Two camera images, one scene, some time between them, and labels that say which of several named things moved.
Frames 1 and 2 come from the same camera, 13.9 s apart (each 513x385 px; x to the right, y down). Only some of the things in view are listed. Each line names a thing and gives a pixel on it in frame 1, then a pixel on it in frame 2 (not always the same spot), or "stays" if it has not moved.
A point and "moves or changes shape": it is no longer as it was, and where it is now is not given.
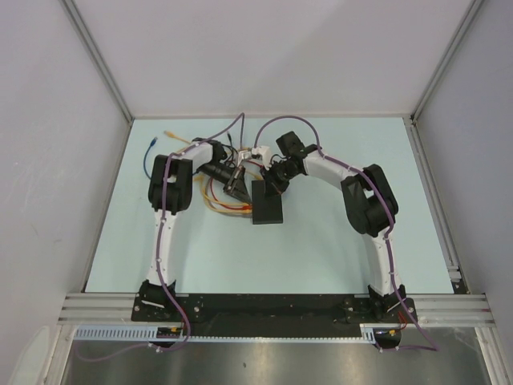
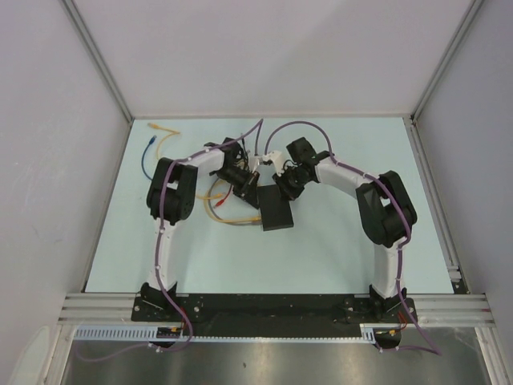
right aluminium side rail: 458,277 stays
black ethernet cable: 232,147 moves or changes shape
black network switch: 266,208 moves or changes shape
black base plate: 271,317 stays
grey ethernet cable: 244,215 → 220,220
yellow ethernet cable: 172,135 → 158,127
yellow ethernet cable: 220,209 → 228,220
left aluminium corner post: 97,57 stays
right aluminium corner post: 446,61 stays
